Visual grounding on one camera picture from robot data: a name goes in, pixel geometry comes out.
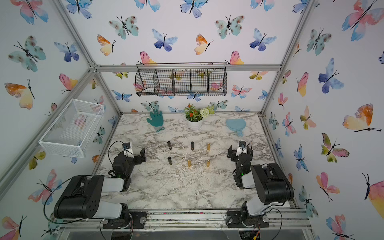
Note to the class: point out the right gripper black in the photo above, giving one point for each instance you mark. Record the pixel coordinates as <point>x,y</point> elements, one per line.
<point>240,156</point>

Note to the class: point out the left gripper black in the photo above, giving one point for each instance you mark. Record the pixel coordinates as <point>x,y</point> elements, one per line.
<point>137,156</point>

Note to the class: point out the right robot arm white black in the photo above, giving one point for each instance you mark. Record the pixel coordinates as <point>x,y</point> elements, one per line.
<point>272,187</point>

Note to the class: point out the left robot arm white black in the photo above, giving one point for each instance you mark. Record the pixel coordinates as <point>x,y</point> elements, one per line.
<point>82,197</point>

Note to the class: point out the light blue dustpan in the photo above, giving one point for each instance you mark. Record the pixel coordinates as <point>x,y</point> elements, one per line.
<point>237,126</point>

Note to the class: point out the green hand-shaped brush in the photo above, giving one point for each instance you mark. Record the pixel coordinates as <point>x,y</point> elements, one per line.
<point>156,120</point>

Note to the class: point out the potted artificial plant white pot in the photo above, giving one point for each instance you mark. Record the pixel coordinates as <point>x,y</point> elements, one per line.
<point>195,116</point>

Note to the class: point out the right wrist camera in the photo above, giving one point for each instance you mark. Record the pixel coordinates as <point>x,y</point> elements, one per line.
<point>242,148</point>

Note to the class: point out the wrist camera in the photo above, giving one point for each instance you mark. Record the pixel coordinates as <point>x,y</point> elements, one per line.
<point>127,148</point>
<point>242,148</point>

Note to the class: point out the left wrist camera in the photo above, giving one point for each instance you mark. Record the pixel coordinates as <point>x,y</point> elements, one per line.
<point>127,148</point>

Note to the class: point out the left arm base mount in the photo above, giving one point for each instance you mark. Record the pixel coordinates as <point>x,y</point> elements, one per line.
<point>127,220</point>

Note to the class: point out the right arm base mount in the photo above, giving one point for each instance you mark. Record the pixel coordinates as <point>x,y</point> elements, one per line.
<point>241,219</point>

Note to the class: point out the white mesh wall basket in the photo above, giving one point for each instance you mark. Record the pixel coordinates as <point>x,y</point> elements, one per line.
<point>71,131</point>

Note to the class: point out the black wire wall basket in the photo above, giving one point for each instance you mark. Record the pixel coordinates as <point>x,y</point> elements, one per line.
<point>181,80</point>

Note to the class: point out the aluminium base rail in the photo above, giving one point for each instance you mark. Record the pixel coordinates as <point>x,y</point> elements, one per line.
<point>201,220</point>

